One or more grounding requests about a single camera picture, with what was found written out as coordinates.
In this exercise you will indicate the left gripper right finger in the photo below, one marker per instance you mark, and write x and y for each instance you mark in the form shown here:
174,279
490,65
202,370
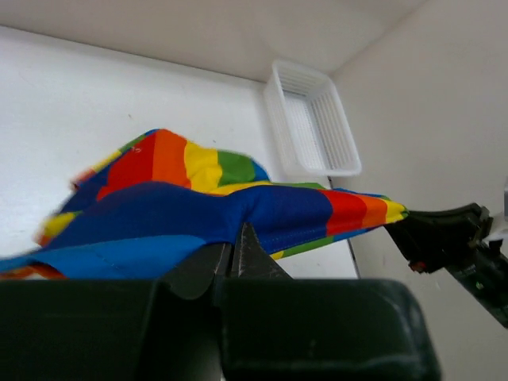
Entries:
275,327

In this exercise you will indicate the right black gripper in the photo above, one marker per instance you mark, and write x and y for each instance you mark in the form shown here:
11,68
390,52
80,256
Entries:
430,241

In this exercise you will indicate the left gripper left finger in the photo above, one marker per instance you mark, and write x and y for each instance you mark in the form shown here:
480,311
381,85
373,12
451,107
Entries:
161,329

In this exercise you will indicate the rainbow striped shorts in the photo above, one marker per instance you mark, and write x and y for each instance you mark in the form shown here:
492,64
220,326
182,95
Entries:
161,197

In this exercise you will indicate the white plastic mesh basket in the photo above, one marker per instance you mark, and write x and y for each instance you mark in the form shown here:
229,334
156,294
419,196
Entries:
309,123

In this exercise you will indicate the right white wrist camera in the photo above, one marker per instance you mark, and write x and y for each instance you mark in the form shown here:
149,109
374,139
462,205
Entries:
499,228

